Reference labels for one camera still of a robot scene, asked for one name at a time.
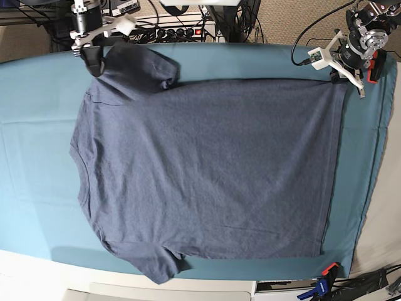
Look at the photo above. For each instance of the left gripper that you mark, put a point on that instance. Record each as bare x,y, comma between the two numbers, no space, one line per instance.
354,54

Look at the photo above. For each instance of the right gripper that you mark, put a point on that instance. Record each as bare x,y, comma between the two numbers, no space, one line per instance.
88,25

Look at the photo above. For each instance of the blue-grey T-shirt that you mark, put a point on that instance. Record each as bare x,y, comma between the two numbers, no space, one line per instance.
227,169

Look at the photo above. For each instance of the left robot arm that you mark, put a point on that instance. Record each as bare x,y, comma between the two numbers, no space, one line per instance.
383,17

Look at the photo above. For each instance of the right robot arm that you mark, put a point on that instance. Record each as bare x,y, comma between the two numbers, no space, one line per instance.
83,6

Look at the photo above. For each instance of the orange black clamp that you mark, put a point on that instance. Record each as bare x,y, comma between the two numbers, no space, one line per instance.
376,66

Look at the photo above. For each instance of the white power strip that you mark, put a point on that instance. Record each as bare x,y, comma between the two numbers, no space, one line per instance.
202,34

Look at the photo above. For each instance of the teal table cloth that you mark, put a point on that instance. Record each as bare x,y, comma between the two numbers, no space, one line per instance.
40,214

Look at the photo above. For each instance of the blue orange clamp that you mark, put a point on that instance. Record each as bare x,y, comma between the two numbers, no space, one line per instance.
324,285

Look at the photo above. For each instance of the white foam board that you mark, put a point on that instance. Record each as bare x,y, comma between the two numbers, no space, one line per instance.
177,290

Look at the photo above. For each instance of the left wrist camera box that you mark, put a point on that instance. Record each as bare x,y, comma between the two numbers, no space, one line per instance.
320,58

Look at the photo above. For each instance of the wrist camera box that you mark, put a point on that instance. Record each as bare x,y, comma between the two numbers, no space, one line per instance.
320,58
126,24

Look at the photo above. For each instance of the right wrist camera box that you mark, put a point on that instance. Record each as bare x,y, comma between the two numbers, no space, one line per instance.
126,24

